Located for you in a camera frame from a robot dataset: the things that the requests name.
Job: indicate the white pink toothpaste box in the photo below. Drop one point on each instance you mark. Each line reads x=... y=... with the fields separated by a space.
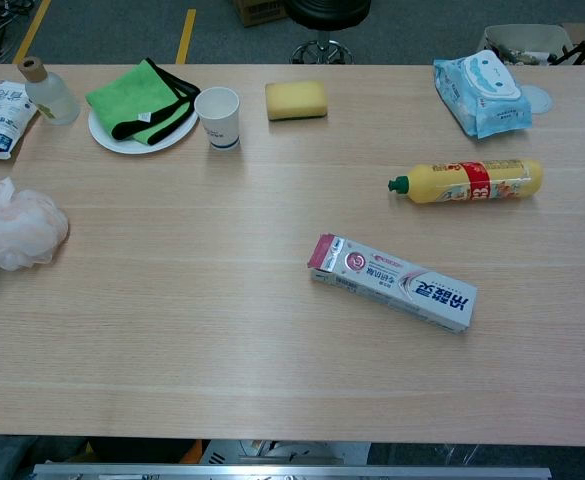
x=397 y=285

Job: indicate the yellow bottle green cap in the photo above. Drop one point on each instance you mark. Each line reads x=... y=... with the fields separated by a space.
x=472 y=181

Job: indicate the yellow sponge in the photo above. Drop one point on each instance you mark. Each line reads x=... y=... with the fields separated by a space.
x=295 y=100

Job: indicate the white paper cup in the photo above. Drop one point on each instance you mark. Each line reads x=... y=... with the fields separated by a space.
x=218 y=117

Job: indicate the white round plate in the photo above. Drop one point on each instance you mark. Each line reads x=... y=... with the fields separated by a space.
x=122 y=140

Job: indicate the green black-edged microfiber cloth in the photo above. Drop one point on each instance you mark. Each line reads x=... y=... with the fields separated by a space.
x=137 y=97

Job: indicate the black stool with chrome base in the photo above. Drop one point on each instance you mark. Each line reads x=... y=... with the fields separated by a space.
x=324 y=30

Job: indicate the blue wet wipes pack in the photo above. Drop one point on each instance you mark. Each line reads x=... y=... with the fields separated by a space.
x=482 y=95

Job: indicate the pale pink bath pouf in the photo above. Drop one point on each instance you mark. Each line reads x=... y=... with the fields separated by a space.
x=17 y=230

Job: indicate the clear bottle with wooden cap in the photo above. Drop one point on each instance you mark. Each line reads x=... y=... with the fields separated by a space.
x=54 y=97

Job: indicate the round clear table grommet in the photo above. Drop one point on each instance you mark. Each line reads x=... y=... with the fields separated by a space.
x=539 y=100

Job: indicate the white bin with clutter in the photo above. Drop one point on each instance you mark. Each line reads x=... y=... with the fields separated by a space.
x=527 y=42

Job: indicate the silver metal rail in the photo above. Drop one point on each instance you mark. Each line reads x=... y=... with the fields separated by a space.
x=292 y=472

